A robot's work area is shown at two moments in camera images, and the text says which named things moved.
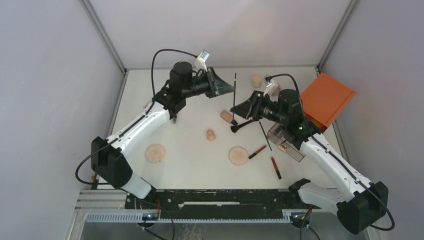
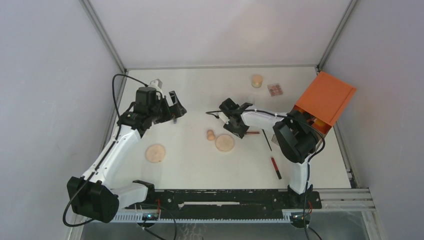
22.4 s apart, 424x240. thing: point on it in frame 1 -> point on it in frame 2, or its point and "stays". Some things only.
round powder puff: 238,156 -> 225,143
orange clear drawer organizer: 323,101 stays
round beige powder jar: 257,81 stays
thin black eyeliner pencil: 265,136 stays
